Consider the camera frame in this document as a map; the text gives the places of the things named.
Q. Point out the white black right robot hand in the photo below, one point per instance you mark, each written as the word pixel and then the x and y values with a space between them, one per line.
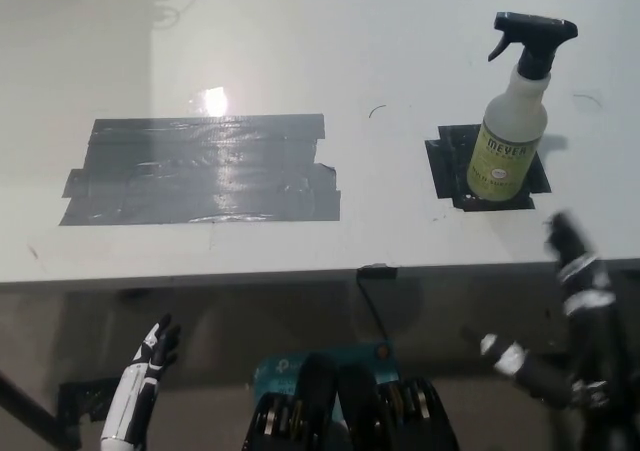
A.
pixel 590 331

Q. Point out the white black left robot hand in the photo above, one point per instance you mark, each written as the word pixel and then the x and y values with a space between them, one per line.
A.
pixel 131 396

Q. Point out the Meyer's spray bottle black trigger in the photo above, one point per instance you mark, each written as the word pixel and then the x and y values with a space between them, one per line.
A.
pixel 505 156

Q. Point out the dark table leg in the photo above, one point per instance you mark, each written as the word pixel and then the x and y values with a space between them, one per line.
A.
pixel 30 406

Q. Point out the small black tape square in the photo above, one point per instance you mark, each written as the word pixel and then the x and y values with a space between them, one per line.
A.
pixel 450 171

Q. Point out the teal circuit board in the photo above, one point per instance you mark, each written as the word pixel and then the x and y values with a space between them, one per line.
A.
pixel 370 352

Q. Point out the large grey duct tape patch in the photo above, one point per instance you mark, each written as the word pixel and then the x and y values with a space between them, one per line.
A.
pixel 200 176

